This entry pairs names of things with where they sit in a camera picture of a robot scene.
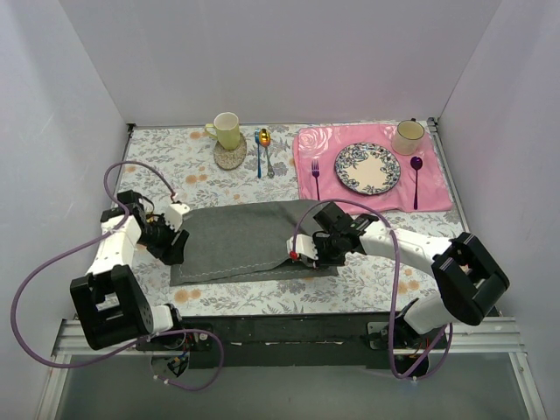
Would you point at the round woven coaster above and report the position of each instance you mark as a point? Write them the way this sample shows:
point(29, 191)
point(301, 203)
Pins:
point(229, 160)

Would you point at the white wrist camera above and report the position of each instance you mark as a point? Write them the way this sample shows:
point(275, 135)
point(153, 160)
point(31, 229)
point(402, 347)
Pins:
point(301, 248)
point(174, 215)

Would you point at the gold bowl spoon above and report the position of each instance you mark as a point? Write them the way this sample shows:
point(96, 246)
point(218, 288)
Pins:
point(265, 142)

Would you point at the blue floral plate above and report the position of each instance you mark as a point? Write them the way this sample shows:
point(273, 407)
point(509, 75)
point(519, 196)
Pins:
point(367, 168)

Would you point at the cream mug dark rim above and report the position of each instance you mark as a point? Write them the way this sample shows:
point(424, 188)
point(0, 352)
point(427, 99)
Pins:
point(408, 136)

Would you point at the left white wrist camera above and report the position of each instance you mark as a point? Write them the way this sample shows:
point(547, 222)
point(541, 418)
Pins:
point(174, 215)

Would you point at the purple fork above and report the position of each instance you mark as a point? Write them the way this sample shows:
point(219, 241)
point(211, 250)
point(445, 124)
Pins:
point(315, 172)

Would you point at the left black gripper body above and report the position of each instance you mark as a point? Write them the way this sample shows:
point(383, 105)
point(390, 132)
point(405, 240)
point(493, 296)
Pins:
point(173, 246)

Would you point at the yellow-green mug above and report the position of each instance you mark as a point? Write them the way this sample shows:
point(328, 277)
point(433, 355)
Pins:
point(225, 129)

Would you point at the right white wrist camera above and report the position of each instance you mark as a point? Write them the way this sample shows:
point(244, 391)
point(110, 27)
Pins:
point(301, 248)

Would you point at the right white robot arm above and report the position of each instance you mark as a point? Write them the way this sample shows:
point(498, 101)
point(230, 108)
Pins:
point(469, 280)

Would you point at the pink floral placemat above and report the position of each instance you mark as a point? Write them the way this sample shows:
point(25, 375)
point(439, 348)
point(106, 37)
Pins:
point(325, 143)

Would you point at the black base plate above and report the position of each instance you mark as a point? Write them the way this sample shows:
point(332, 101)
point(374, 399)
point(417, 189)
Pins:
point(325, 339)

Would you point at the grey cloth napkin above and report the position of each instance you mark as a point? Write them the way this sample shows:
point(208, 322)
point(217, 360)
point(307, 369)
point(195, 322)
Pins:
point(243, 243)

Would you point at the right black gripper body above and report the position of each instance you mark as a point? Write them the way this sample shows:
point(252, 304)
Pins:
point(318, 251)

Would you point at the purple spoon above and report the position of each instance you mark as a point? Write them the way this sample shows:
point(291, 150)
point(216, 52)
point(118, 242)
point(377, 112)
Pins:
point(416, 164)

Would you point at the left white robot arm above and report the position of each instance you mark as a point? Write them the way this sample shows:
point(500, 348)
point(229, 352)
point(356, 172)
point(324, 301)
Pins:
point(109, 302)

